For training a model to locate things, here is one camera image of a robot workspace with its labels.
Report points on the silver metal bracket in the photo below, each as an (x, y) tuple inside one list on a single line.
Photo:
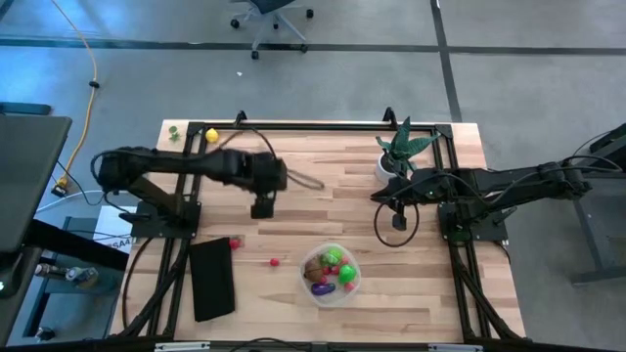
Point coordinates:
[(455, 347), (182, 346)]

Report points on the black folded cloth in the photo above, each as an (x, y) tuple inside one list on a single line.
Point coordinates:
[(211, 281)]

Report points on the green plastic leaf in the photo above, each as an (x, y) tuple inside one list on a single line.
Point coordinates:
[(173, 130)]

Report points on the clear plastic container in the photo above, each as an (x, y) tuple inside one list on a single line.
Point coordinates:
[(337, 299)]

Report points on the black aluminium table frame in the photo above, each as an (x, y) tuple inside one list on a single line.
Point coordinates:
[(318, 126)]

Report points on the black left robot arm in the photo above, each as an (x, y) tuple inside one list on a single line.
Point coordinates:
[(171, 161)]

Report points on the brown toy kiwi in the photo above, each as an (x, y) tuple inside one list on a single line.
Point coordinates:
[(313, 271)]

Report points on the dark grey metal table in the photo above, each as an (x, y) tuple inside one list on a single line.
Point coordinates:
[(594, 234)]

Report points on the light green toy fruit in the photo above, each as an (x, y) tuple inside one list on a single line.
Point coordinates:
[(331, 256)]

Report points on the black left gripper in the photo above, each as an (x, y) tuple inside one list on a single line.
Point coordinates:
[(264, 173)]

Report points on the black frame clamp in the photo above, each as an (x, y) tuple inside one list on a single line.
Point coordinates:
[(240, 118), (389, 116)]

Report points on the office chair base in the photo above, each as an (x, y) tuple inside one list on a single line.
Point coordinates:
[(269, 5)]

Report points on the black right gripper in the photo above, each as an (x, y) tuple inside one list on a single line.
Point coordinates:
[(420, 186)]

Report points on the black desk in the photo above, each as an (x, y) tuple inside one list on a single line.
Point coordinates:
[(29, 171)]

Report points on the yellow black power plug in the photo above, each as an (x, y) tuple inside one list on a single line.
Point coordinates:
[(59, 188)]

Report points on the purple toy eggplant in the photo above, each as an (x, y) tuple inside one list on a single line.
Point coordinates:
[(323, 289)]

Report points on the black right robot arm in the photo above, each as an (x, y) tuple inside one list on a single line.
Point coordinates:
[(513, 178)]

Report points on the bright red toy cherry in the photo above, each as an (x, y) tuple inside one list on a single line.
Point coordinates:
[(274, 262)]

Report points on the yellow toy lemon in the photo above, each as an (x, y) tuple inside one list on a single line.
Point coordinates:
[(211, 136)]

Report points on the green toy pepper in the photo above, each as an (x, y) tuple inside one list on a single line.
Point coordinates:
[(347, 274)]

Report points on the snake plant in white pot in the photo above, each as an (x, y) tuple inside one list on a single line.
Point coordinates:
[(386, 168)]

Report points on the pink toy peach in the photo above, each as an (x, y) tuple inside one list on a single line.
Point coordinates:
[(348, 287)]

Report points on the white paper label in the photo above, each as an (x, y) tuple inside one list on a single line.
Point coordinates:
[(115, 225)]

